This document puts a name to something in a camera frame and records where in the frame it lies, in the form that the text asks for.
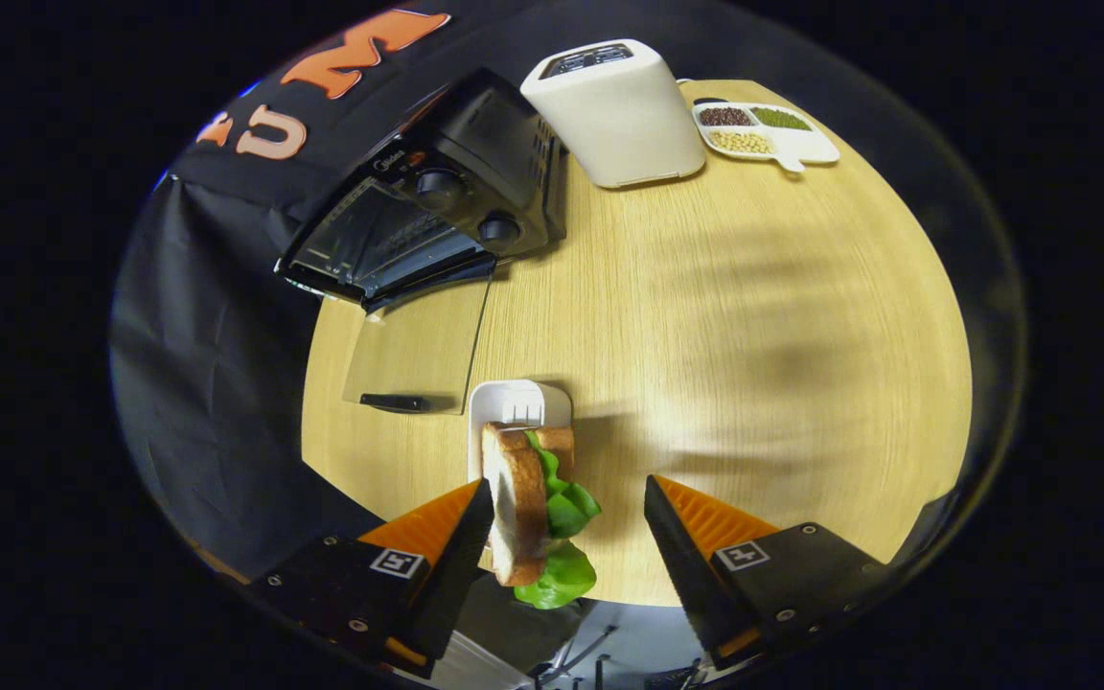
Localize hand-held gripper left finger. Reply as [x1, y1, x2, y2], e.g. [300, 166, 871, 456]
[250, 479, 496, 681]

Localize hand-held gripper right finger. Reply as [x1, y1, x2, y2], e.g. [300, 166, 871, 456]
[643, 474, 888, 672]

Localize sandwich with green lettuce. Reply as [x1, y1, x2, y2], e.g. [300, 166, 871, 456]
[480, 422, 603, 610]

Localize black toaster oven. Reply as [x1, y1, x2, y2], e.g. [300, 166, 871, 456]
[274, 67, 569, 415]

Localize white bread toaster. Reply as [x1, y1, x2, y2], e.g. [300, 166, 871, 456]
[520, 38, 706, 190]

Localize black metal stand legs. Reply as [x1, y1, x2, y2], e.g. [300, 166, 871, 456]
[531, 623, 706, 690]

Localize white rectangular tray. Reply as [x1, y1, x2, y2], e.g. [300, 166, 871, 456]
[468, 379, 573, 485]

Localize white divided dish with beans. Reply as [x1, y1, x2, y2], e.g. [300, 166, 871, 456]
[691, 98, 840, 174]

